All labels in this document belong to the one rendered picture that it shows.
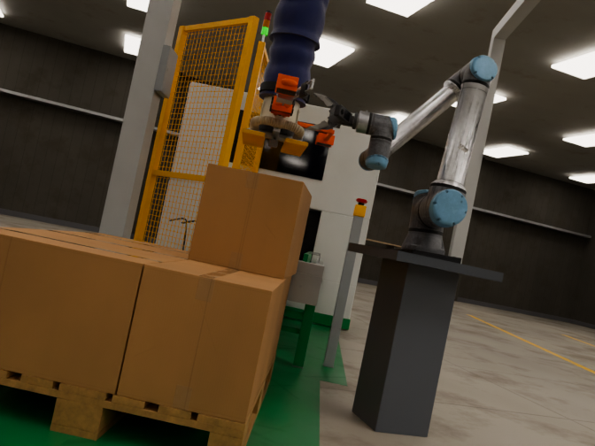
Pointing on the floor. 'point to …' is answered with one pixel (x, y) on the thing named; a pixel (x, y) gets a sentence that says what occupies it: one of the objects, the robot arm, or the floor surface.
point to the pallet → (101, 409)
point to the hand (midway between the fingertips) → (309, 110)
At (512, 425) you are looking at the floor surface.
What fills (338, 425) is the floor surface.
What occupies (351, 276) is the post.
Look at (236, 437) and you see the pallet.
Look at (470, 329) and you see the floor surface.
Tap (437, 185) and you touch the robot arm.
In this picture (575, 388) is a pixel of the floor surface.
